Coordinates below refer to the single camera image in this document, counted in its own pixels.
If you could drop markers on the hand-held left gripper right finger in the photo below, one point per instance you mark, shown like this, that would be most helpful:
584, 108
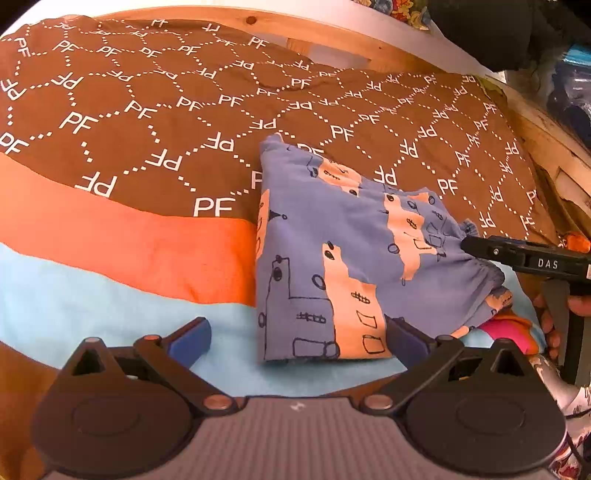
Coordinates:
406, 344

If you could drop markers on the yellow green cloth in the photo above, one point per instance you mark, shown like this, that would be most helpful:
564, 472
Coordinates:
488, 84

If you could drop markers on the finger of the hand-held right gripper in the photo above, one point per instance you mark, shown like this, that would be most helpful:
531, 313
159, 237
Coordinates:
489, 251

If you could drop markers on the pink orange cloth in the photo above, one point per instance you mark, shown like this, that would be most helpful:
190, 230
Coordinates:
508, 330

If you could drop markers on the small orange object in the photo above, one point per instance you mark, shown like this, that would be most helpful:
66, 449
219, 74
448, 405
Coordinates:
575, 242

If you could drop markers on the blue plastic bag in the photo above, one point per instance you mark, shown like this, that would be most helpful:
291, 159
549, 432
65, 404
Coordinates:
572, 92

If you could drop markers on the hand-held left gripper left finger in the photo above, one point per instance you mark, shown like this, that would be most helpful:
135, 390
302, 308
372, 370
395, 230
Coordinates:
191, 339

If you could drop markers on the person's right hand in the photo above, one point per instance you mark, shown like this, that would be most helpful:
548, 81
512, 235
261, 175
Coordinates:
545, 323

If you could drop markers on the black fuzzy cloth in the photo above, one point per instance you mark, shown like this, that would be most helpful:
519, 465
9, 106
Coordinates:
498, 32

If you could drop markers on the wooden bed frame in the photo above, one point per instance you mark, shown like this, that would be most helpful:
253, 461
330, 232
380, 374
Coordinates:
545, 134

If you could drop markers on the blue printed pants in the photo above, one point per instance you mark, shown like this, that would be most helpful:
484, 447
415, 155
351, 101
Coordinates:
314, 258

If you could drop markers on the brown patterned blanket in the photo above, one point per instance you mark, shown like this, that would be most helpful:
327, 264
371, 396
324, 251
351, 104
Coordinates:
138, 161

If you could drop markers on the colourful floral cloth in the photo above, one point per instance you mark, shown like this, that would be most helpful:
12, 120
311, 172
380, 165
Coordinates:
401, 11

